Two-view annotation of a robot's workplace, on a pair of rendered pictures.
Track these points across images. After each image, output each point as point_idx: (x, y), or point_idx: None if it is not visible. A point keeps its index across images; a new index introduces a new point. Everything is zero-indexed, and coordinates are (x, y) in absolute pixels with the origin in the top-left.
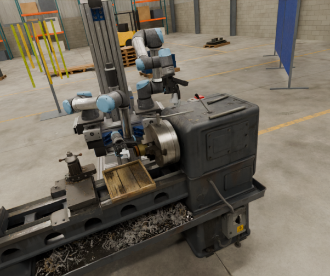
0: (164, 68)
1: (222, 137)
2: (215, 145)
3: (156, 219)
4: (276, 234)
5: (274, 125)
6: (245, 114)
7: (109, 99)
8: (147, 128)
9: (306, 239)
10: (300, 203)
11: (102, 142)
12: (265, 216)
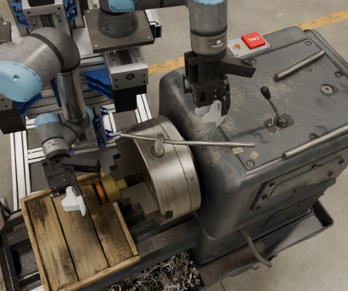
0: (200, 39)
1: (296, 178)
2: (275, 192)
3: (133, 278)
4: (314, 249)
5: (344, 7)
6: None
7: (25, 77)
8: (128, 141)
9: None
10: None
11: (13, 109)
12: None
